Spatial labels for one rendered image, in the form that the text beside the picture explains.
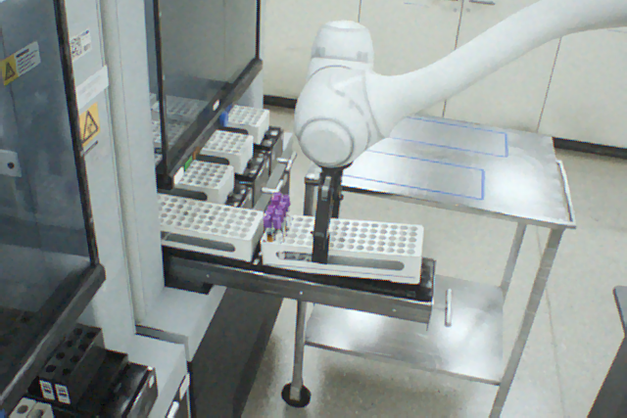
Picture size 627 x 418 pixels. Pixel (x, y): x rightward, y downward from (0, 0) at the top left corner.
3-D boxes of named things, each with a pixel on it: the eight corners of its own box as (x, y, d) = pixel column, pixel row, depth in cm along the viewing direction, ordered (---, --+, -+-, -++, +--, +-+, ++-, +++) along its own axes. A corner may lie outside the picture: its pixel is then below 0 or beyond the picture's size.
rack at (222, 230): (107, 240, 128) (104, 214, 124) (128, 212, 136) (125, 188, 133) (250, 266, 124) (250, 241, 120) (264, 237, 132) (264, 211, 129)
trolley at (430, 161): (279, 406, 193) (291, 174, 150) (314, 307, 232) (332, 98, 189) (501, 456, 182) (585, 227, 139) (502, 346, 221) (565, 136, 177)
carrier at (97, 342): (95, 351, 100) (90, 324, 97) (107, 354, 100) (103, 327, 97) (59, 408, 91) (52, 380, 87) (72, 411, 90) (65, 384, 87)
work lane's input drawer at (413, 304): (90, 268, 130) (84, 233, 125) (120, 230, 142) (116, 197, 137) (450, 337, 120) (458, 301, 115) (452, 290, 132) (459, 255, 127)
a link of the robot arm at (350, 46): (309, 95, 114) (299, 128, 102) (314, 9, 105) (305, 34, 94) (370, 102, 113) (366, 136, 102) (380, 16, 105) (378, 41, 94)
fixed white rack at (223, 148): (123, 159, 155) (121, 136, 152) (141, 140, 163) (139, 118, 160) (241, 178, 151) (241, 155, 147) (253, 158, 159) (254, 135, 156)
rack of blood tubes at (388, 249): (262, 269, 123) (259, 243, 120) (274, 239, 132) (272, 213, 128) (418, 284, 118) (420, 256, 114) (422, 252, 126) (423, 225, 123)
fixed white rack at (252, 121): (149, 131, 168) (148, 110, 164) (165, 116, 176) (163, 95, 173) (259, 148, 164) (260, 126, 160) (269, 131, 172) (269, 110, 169)
